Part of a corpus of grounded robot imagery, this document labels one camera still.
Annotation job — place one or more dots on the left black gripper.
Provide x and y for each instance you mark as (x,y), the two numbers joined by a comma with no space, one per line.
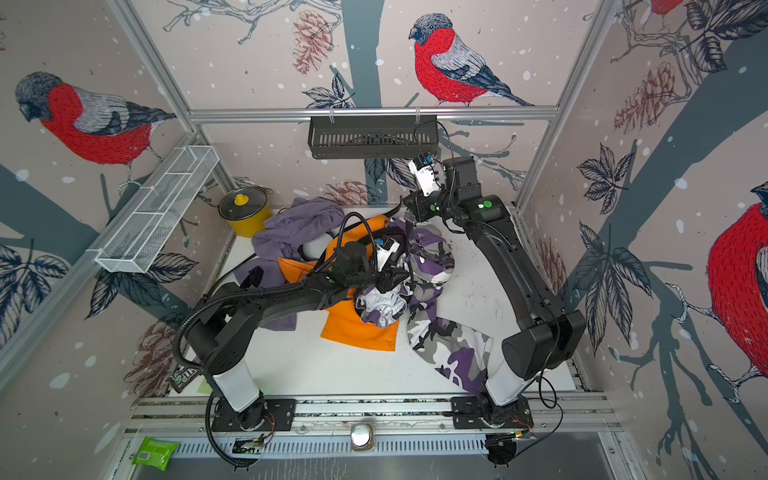
(387,278)

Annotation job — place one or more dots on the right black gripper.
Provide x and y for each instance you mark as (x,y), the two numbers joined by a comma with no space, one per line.
(422,208)

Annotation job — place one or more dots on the orange trousers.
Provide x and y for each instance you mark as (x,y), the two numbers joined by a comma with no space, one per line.
(344,325)

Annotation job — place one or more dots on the lavender purple trousers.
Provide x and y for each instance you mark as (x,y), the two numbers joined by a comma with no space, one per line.
(285,234)

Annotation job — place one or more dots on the purple camouflage trousers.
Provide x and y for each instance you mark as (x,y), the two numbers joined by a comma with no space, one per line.
(457,352)

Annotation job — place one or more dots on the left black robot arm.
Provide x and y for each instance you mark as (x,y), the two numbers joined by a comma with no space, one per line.
(215,337)

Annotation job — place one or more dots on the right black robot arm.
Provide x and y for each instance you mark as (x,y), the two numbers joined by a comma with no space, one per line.
(549,334)

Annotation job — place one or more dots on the yellow pot with lid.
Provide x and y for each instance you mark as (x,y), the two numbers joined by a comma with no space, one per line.
(246,210)

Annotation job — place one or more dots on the black hanging basket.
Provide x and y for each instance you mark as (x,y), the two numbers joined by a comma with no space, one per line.
(373,137)

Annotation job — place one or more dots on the dark candy bar wrapper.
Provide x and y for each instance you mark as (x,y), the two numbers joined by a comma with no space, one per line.
(181,377)

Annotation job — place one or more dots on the green wipes packet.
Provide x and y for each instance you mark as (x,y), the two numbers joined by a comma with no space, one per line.
(155,453)

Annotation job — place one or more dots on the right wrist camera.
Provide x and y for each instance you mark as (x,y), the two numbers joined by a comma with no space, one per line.
(424,172)

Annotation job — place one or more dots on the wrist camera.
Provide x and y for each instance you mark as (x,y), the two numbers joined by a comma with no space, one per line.
(424,172)
(388,251)

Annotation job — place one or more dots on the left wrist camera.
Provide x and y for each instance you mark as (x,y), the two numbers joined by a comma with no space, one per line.
(388,251)

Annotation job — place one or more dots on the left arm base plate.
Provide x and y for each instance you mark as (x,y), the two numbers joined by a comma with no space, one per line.
(265,415)

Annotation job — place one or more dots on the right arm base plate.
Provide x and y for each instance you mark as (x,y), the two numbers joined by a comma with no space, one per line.
(469,412)

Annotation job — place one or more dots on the white wire mesh shelf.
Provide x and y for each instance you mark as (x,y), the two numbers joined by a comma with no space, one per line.
(141,237)

